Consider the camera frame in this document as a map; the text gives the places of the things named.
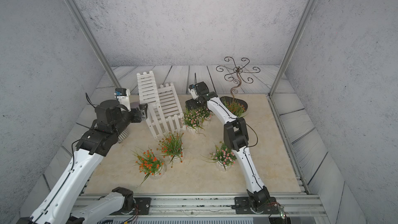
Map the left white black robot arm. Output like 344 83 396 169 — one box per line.
18 100 148 224

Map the pink flower potted plant front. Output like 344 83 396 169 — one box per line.
203 142 237 172

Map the striped grey ceramic mug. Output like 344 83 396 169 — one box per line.
118 129 129 143

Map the orange flower potted plant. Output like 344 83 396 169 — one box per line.
133 148 167 186

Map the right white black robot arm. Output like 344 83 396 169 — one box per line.
186 82 275 213

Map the red flower potted plant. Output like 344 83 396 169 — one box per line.
158 131 184 168

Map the aluminium front rail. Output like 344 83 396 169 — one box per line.
100 193 330 224

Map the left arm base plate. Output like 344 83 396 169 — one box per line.
112 197 152 215

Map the pink flower potted plant back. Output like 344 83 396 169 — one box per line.
199 107 212 127

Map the white wooden slatted rack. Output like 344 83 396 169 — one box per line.
137 71 186 141

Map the pink flower potted plant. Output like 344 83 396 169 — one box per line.
199 107 212 127
182 108 204 134
203 142 237 172

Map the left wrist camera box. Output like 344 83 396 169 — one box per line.
115 88 131 111

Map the bronze wire scroll stand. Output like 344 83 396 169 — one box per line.
216 57 261 107

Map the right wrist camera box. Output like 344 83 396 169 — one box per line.
189 84 199 100

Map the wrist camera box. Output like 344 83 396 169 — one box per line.
189 84 199 100
115 88 131 111

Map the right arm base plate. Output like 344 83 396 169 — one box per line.
231 197 280 215

